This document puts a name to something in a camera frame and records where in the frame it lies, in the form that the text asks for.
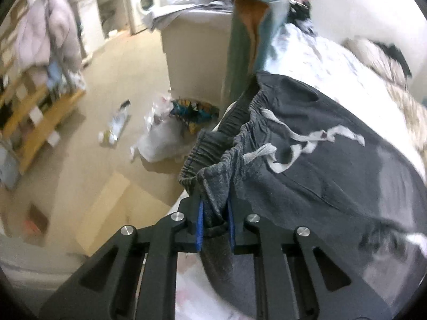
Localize dark grey sweatpants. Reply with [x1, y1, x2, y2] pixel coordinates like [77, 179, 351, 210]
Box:
[179, 72, 426, 319]

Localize flat cardboard sheet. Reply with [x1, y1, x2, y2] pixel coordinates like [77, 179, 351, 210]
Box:
[76, 173, 170, 257]

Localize plastic bottle on floor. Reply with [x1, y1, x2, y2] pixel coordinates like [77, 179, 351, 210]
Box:
[98, 100, 131, 147]

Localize white plastic bag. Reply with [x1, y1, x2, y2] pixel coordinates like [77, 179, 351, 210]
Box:
[129, 95, 195, 163]

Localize wooden yellow shelf rack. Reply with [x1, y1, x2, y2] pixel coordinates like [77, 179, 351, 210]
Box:
[1, 73, 85, 175]

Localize cream crumpled duvet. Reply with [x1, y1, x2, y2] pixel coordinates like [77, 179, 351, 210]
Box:
[386, 84, 427, 163]

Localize colourful cloth on floor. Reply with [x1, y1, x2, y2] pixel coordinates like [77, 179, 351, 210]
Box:
[170, 99, 219, 134]

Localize white fluffy pillow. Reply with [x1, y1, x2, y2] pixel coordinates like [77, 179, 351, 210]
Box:
[342, 37, 412, 87]

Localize white floral bed sheet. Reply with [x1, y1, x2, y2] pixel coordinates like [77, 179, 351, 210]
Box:
[176, 24, 426, 319]

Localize beige storage cabinet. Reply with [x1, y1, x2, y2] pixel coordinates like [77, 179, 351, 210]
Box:
[161, 9, 232, 107]

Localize pink hanging jacket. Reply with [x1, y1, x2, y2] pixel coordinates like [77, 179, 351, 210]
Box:
[15, 0, 82, 72]

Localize white washing machine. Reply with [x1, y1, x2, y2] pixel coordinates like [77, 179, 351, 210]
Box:
[125, 0, 160, 35]

